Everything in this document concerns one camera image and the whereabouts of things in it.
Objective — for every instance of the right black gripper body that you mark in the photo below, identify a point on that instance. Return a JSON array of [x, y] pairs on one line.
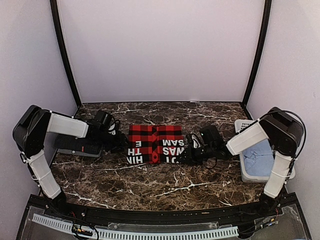
[[197, 157]]

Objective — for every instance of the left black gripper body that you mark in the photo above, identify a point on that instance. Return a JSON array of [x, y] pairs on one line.
[[111, 142]]

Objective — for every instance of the red black plaid shirt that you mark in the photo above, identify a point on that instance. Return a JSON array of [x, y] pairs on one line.
[[154, 144]]

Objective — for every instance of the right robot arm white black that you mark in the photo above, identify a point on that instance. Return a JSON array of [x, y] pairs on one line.
[[277, 137]]

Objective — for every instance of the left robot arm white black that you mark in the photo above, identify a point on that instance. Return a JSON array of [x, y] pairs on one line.
[[31, 131]]

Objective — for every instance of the folded grey shirt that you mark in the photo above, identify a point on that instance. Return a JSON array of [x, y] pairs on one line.
[[79, 153]]

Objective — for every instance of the folded black pinstripe shirt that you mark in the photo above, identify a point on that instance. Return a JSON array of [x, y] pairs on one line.
[[72, 143]]

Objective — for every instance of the white plastic laundry basket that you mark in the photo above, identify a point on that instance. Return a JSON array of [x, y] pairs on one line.
[[247, 175]]

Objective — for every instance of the light blue folded shirt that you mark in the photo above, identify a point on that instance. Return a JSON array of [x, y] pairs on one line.
[[257, 160]]

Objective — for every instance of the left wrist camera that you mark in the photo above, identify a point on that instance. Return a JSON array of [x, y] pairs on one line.
[[114, 128]]

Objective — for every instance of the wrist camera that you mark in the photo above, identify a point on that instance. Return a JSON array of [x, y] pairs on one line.
[[193, 141], [114, 128]]

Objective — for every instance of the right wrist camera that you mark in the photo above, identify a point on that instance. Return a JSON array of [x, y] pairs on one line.
[[193, 141]]

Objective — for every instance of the black curved front rail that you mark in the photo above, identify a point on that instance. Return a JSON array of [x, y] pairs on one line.
[[241, 215]]

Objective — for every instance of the white slotted cable duct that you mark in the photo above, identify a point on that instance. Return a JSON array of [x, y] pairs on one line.
[[121, 231]]

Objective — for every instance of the left black frame post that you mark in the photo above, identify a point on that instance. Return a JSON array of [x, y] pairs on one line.
[[63, 52]]

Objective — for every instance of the black frame post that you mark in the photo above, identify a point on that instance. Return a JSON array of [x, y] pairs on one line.
[[258, 52], [63, 52]]

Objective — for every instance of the right black frame post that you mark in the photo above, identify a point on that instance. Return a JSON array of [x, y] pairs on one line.
[[258, 52]]

